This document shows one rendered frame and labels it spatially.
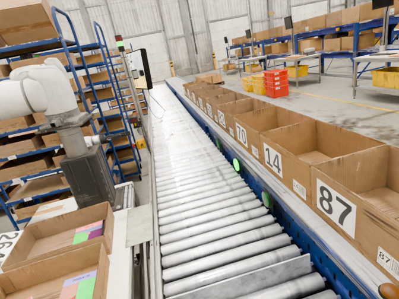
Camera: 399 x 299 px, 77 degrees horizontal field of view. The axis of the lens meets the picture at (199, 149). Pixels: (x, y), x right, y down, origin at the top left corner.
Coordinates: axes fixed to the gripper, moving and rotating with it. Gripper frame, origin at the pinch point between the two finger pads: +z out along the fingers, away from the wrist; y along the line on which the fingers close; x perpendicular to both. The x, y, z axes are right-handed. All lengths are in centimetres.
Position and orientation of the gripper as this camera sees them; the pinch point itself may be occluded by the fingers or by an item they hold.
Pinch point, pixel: (126, 133)
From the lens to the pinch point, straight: 211.5
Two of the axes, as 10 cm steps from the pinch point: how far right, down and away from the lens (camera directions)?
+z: 9.6, -2.4, 1.2
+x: 1.9, 9.1, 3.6
